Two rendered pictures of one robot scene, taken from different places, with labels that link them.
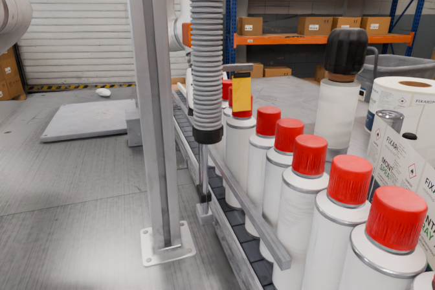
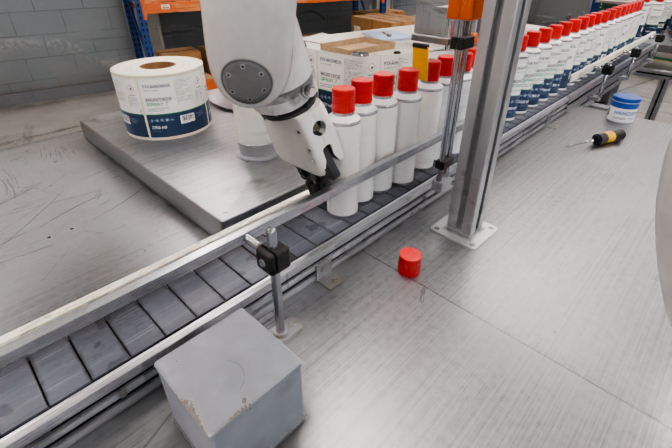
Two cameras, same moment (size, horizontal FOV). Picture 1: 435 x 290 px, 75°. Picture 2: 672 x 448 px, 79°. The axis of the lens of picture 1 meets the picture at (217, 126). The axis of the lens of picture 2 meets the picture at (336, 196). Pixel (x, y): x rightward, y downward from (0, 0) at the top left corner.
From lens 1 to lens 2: 1.00 m
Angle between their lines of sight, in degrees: 101
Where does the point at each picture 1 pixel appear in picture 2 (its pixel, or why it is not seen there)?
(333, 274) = not seen: hidden behind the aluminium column
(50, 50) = not seen: outside the picture
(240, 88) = (421, 58)
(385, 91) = (180, 78)
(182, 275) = not seen: hidden behind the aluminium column
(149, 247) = (482, 233)
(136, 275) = (507, 228)
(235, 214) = (418, 177)
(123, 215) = (474, 276)
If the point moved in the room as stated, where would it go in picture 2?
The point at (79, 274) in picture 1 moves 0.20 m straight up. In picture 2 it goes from (550, 257) to (590, 140)
